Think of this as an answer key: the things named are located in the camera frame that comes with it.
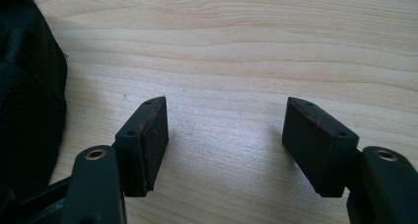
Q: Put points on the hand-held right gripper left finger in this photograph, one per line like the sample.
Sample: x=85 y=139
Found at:
x=141 y=148

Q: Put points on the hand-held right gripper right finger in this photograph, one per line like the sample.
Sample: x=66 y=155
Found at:
x=317 y=148

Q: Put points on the black cloth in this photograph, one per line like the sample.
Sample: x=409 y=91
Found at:
x=28 y=95

